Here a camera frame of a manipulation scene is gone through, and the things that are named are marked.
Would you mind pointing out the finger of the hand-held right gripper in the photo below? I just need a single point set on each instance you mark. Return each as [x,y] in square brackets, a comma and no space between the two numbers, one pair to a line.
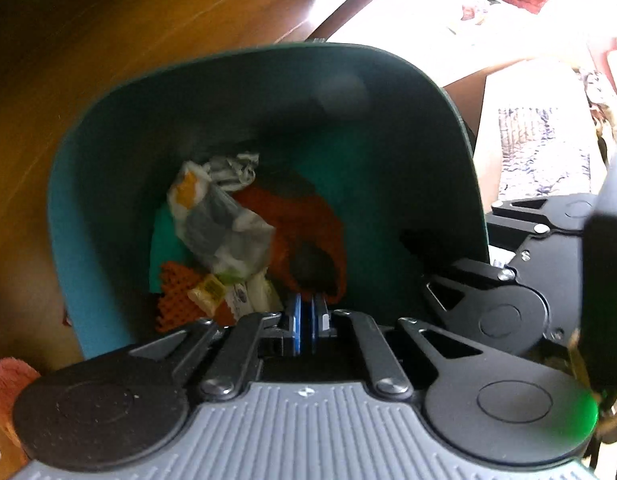
[518,215]
[463,285]

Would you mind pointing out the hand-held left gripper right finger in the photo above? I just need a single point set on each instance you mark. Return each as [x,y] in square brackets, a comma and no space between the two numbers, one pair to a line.
[318,322]

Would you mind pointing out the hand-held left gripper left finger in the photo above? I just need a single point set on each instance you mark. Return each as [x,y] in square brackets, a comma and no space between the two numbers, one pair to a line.
[294,325]

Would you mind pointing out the orange plastic bag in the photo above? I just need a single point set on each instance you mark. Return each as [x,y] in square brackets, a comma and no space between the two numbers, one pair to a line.
[298,225]

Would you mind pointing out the white green snack packet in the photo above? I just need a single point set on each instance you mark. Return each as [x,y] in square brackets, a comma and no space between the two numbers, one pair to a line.
[218,230]

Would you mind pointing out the orange patterned snack wrapper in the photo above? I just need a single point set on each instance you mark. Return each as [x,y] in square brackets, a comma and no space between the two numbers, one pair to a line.
[176,295]

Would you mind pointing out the teal trash bin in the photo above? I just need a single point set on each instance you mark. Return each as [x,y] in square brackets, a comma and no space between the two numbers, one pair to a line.
[388,160]

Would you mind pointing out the white wrapper blue label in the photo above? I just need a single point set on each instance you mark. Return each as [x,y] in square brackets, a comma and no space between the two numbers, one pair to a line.
[253,295]

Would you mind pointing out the patterned bed quilt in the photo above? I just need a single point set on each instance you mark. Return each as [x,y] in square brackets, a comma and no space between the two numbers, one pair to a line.
[538,160]

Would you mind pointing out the small yellow packet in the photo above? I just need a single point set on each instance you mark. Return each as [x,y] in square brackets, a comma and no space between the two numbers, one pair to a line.
[208,294]

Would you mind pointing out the floral cloth pile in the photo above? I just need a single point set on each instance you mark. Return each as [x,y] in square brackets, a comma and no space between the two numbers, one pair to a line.
[596,90]

